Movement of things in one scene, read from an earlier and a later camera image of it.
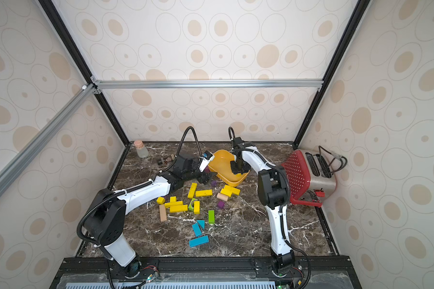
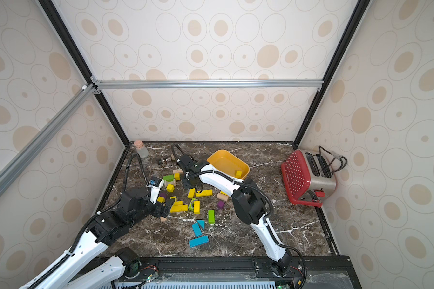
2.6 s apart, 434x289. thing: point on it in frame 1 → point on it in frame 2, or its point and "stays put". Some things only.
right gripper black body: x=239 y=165 → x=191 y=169
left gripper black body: x=194 y=173 → x=157 y=208
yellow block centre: x=196 y=207 stays put
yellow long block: x=205 y=192 stays put
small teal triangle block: x=202 y=223 stays put
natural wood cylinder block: x=222 y=196 stays put
